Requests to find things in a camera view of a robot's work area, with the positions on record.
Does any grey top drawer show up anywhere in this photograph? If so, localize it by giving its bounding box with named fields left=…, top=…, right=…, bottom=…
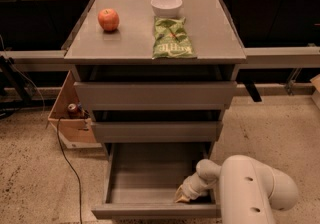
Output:
left=74, top=82, right=236, bottom=110

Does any black floor cable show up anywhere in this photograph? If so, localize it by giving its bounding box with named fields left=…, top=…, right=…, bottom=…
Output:
left=55, top=116, right=84, bottom=224

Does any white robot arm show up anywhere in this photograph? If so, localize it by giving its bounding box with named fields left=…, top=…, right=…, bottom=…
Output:
left=175, top=155, right=299, bottom=224

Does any grey bottom drawer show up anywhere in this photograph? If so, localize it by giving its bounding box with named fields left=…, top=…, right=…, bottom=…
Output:
left=92, top=143, right=221, bottom=219

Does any grey drawer cabinet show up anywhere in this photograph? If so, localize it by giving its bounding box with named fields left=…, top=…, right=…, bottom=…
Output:
left=63, top=0, right=247, bottom=156

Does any grey drawer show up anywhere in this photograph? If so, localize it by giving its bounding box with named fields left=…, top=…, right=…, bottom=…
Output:
left=92, top=143, right=221, bottom=219
left=74, top=82, right=236, bottom=110
left=91, top=121, right=223, bottom=143

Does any grey middle drawer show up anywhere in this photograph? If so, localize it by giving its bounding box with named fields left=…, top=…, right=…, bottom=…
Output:
left=91, top=121, right=223, bottom=143

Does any wooden box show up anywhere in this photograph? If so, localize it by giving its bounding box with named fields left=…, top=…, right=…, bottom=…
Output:
left=48, top=71, right=101, bottom=149

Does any green chip bag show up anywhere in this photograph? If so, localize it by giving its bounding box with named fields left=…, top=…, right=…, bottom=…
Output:
left=153, top=17, right=197, bottom=59

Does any red soda can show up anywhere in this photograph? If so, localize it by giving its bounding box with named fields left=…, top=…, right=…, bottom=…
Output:
left=67, top=103, right=80, bottom=119

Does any red apple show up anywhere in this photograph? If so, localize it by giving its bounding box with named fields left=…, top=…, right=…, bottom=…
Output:
left=98, top=9, right=120, bottom=32

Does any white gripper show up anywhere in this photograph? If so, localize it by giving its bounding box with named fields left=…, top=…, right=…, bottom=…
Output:
left=174, top=173, right=215, bottom=203

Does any white bowl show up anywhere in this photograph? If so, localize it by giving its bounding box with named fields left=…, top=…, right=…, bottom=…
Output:
left=151, top=0, right=183, bottom=18

